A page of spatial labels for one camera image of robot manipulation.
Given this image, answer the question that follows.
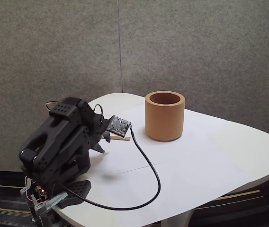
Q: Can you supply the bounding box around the wooden pen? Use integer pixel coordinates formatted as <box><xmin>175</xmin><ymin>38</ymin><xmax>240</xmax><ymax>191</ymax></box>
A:
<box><xmin>109</xmin><ymin>135</ymin><xmax>131</xmax><ymax>142</ymax></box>

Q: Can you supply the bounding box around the cork pen holder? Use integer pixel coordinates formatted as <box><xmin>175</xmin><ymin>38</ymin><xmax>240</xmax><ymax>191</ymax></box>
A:
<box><xmin>145</xmin><ymin>90</ymin><xmax>186</xmax><ymax>142</ymax></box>

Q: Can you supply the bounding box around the motor controller board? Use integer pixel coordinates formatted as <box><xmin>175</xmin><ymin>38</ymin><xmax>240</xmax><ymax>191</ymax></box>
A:
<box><xmin>29</xmin><ymin>179</ymin><xmax>49</xmax><ymax>199</ymax></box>

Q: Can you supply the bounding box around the grey metal table clamp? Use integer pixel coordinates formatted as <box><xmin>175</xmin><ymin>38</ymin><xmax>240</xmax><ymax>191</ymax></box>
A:
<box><xmin>20</xmin><ymin>186</ymin><xmax>69</xmax><ymax>223</ymax></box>

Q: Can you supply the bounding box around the white table leg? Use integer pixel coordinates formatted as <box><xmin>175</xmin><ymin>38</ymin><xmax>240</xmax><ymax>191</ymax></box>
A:
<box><xmin>160</xmin><ymin>208</ymin><xmax>195</xmax><ymax>227</ymax></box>

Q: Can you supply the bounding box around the bare camera circuit board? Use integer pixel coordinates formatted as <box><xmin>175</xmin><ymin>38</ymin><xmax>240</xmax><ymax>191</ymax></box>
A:
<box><xmin>106</xmin><ymin>115</ymin><xmax>133</xmax><ymax>139</ymax></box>

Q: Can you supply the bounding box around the black camera cable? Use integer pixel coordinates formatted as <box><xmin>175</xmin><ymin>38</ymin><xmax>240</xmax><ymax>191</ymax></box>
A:
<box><xmin>51</xmin><ymin>126</ymin><xmax>161</xmax><ymax>211</ymax></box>

